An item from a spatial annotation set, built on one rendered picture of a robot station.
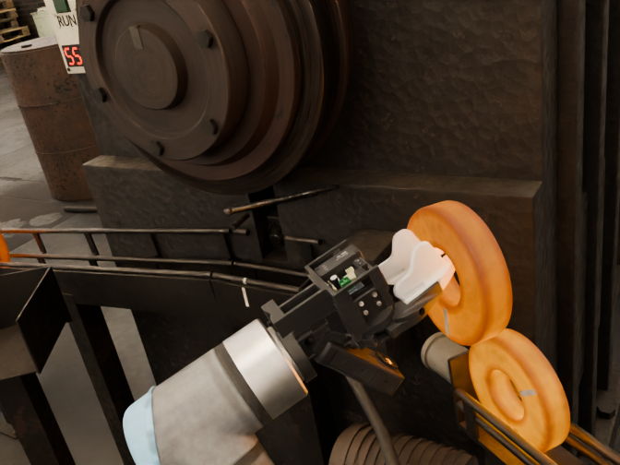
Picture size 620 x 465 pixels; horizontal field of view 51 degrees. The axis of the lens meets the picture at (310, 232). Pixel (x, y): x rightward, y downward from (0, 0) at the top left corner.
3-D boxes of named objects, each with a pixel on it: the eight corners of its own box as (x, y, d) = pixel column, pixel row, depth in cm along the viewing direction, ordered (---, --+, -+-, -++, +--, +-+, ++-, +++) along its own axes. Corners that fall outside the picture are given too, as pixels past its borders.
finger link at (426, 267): (464, 221, 64) (388, 273, 62) (481, 267, 67) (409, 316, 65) (446, 211, 66) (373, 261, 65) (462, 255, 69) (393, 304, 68)
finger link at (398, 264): (446, 211, 66) (373, 261, 65) (462, 255, 69) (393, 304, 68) (429, 202, 69) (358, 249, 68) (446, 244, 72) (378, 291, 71)
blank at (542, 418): (522, 444, 87) (501, 454, 86) (472, 335, 90) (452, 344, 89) (593, 447, 73) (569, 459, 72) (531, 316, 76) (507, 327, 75)
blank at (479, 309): (422, 184, 74) (396, 193, 73) (509, 220, 61) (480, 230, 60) (435, 304, 80) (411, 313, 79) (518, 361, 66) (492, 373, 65)
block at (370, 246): (376, 339, 119) (360, 222, 109) (417, 348, 115) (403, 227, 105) (350, 375, 111) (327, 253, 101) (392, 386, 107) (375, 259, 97)
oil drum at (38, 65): (102, 161, 445) (59, 29, 407) (165, 166, 414) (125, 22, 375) (30, 197, 402) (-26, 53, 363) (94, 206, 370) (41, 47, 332)
